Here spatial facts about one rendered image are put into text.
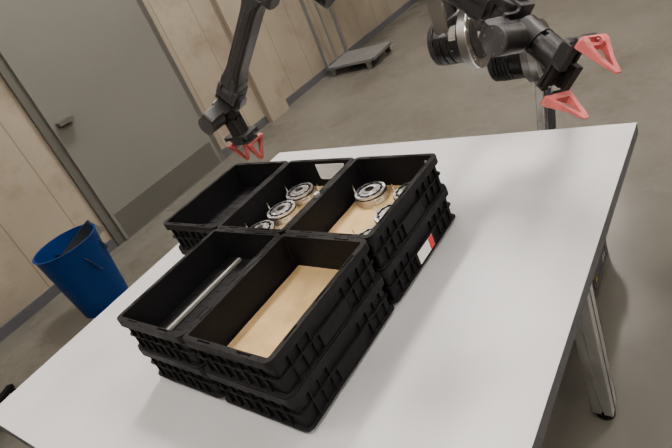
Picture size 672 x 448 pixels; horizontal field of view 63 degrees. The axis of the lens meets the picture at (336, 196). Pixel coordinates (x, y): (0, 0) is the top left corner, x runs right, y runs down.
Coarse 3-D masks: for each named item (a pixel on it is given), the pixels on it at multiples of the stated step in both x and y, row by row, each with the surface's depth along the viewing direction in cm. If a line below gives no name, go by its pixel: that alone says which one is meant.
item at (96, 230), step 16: (64, 240) 361; (80, 240) 353; (96, 240) 344; (48, 256) 353; (64, 256) 327; (80, 256) 332; (96, 256) 341; (48, 272) 332; (64, 272) 331; (80, 272) 334; (96, 272) 341; (112, 272) 352; (64, 288) 339; (80, 288) 338; (96, 288) 343; (112, 288) 351; (80, 304) 346; (96, 304) 346
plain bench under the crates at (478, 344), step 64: (576, 128) 186; (448, 192) 182; (512, 192) 168; (576, 192) 156; (448, 256) 153; (512, 256) 143; (576, 256) 134; (448, 320) 132; (512, 320) 124; (576, 320) 120; (64, 384) 171; (128, 384) 158; (384, 384) 122; (448, 384) 116; (512, 384) 110
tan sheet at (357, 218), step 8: (392, 192) 168; (392, 200) 164; (352, 208) 169; (360, 208) 168; (368, 208) 166; (376, 208) 164; (344, 216) 167; (352, 216) 165; (360, 216) 163; (368, 216) 162; (336, 224) 165; (344, 224) 163; (352, 224) 161; (360, 224) 159; (368, 224) 158; (336, 232) 161; (344, 232) 159; (352, 232) 157
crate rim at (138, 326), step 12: (204, 240) 166; (192, 252) 163; (216, 300) 134; (204, 312) 132; (132, 324) 140; (144, 324) 137; (192, 324) 129; (156, 336) 135; (168, 336) 130; (180, 336) 127
